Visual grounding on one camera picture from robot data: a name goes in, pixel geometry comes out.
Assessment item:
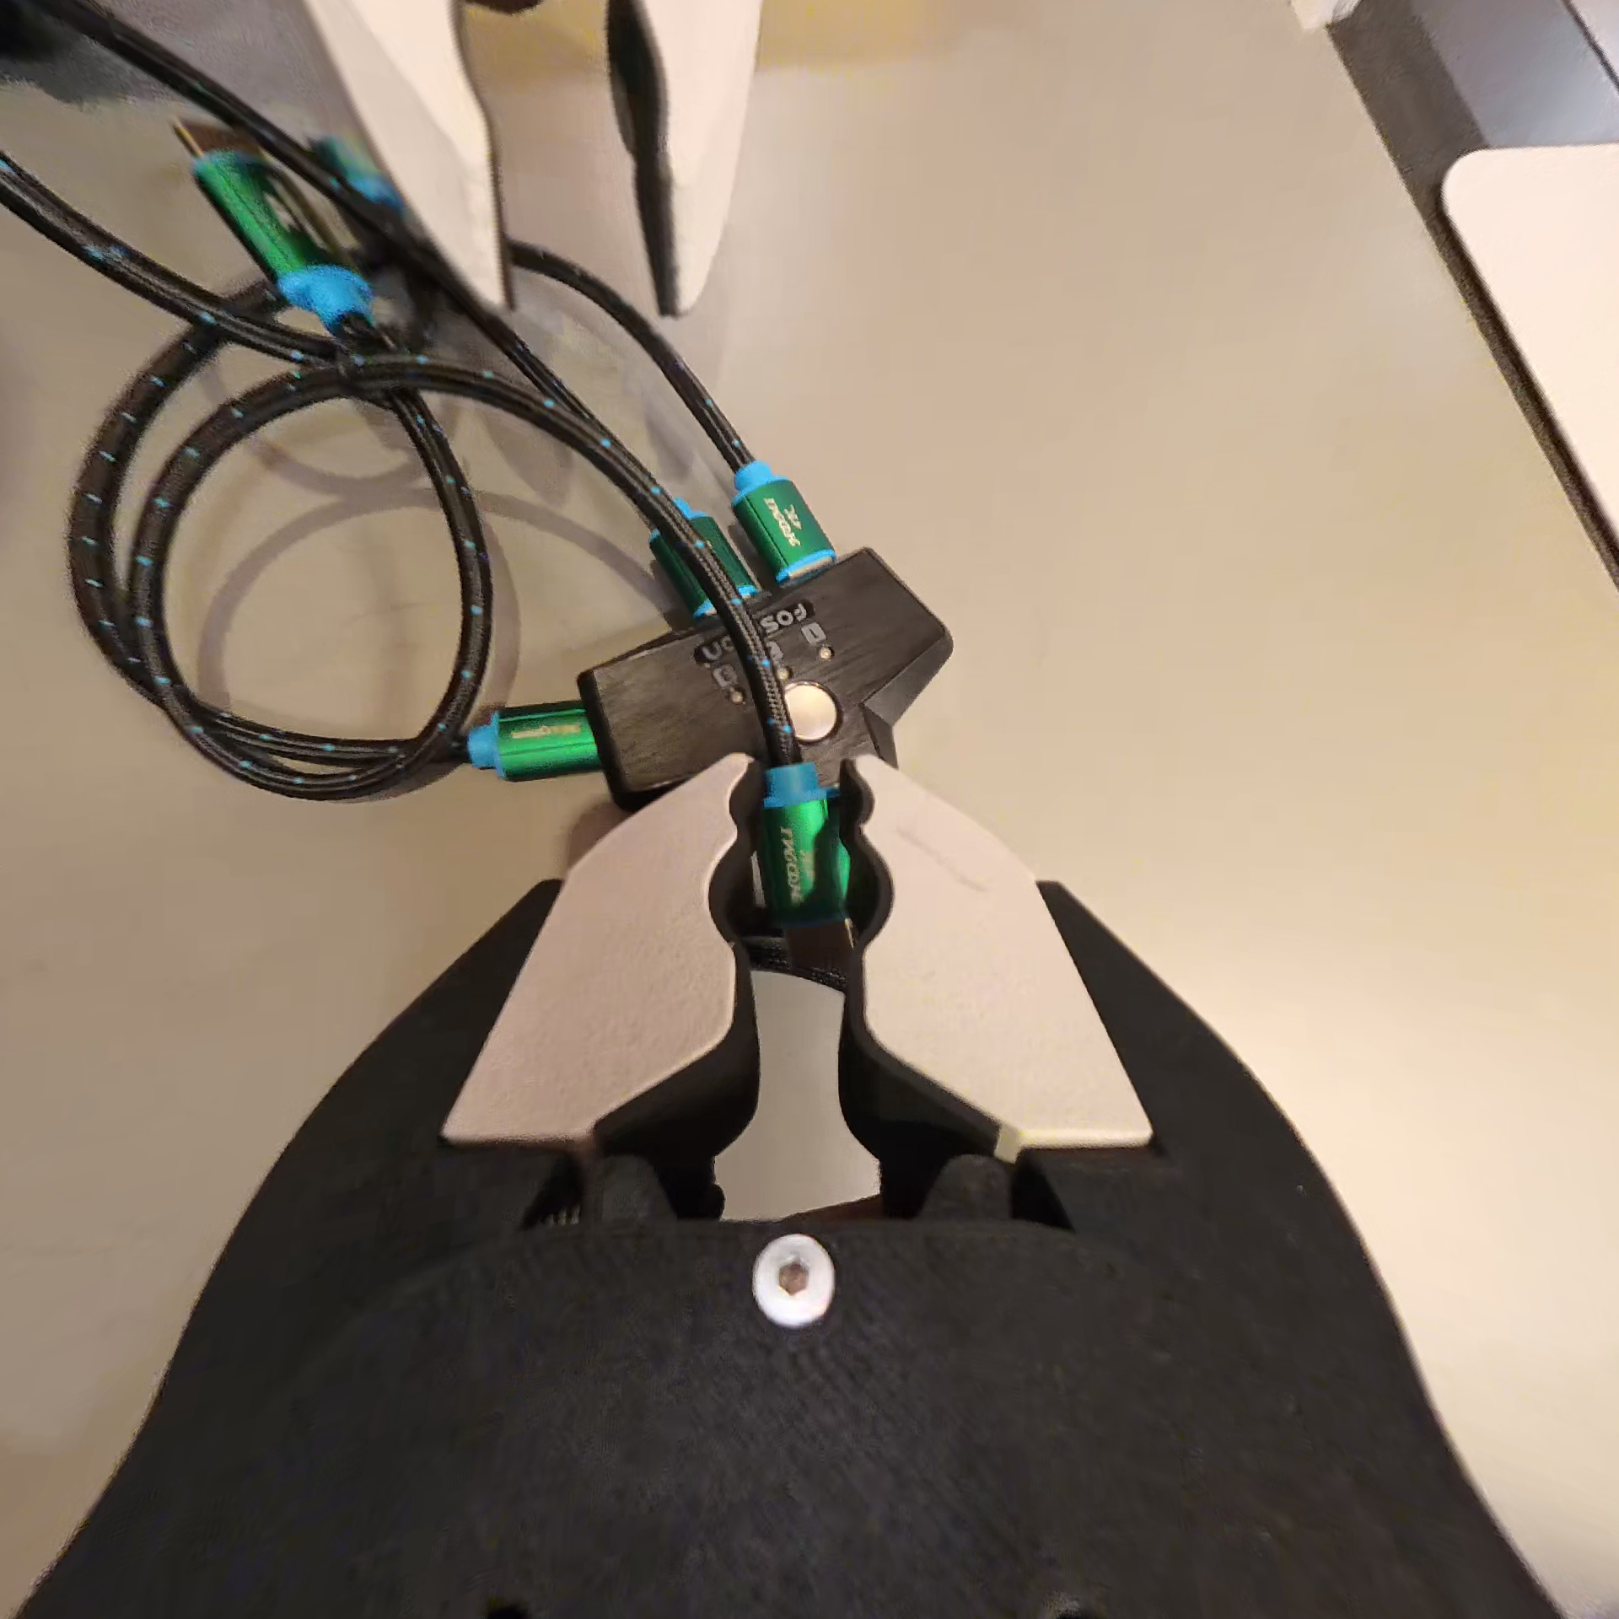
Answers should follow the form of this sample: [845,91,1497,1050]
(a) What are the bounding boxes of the black braided cable green plugs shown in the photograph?
[38,0,763,623]
[0,152,599,787]
[71,118,852,948]
[507,240,841,593]

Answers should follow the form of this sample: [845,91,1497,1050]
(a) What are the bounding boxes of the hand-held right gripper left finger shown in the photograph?
[441,753,761,1216]

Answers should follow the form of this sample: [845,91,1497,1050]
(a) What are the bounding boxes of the white rounded panel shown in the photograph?
[1443,142,1619,539]

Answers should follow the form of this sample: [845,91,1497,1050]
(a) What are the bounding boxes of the dark grey bar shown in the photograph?
[1327,0,1619,589]

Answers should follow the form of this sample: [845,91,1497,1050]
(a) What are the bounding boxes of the black switch box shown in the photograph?
[580,546,952,811]

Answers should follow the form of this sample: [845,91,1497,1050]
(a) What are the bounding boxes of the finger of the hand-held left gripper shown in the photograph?
[608,0,767,318]
[303,0,517,312]

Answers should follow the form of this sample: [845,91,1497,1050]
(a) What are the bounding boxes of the plain black braided cable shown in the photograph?
[739,943,852,992]

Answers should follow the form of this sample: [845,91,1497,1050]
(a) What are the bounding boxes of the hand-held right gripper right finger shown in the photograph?
[838,755,1155,1216]

